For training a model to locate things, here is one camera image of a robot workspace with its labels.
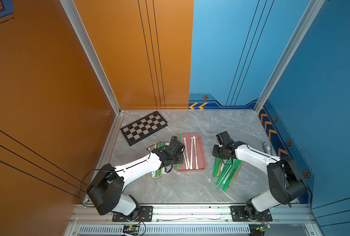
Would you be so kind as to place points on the silver grey microphone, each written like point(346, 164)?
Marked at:
point(267, 148)

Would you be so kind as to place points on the aluminium corner post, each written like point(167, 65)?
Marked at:
point(300, 31)
point(81, 32)

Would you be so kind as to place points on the white PLA printed straw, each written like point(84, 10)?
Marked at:
point(195, 148)

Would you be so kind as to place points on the black white chessboard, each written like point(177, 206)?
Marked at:
point(143, 127)

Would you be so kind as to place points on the green wrapped straw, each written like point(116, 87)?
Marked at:
point(229, 173)
point(218, 166)

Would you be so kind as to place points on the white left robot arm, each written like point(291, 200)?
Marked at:
point(106, 189)

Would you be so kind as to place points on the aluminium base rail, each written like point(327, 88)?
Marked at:
point(221, 219)

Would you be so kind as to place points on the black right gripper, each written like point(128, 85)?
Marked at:
point(214, 153)

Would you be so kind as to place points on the left aluminium corner post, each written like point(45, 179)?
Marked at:
point(81, 32)

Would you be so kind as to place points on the green circuit board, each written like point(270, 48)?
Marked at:
point(131, 230)
point(263, 228)

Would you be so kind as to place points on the plain white straw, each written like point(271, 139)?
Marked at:
point(192, 154)

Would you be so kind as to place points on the pink translucent storage box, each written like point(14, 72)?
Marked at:
point(194, 158)

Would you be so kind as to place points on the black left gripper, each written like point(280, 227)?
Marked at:
point(181, 158)

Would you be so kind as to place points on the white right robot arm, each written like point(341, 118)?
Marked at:
point(286, 182)

